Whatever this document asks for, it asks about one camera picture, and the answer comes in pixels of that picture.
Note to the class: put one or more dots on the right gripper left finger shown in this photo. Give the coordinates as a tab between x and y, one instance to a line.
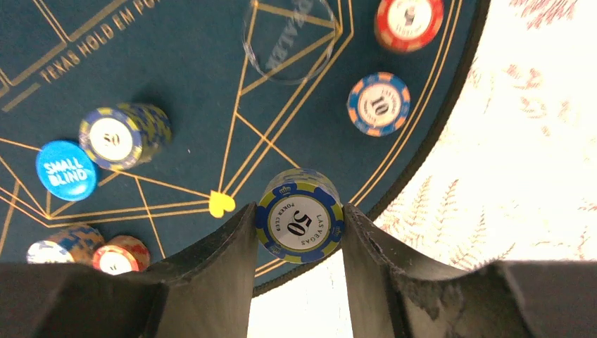
205	290

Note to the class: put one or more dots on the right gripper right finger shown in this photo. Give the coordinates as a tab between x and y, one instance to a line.
396	291

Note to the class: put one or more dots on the red white chip stack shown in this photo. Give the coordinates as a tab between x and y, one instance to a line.
120	255

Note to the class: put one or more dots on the blue yellow fifty chip stack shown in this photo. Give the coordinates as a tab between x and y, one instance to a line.
299	218

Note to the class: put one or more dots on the blue ten chip stack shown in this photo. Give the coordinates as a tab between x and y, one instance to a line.
75	244

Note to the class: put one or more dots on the clear dealer button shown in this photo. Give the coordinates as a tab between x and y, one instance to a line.
289	42

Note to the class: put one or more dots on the floral tablecloth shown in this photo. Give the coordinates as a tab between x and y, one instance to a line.
512	174

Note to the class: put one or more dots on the round dark poker mat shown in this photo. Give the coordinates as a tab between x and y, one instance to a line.
233	130

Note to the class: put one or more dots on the blue small blind button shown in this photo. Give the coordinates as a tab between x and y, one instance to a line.
66	171

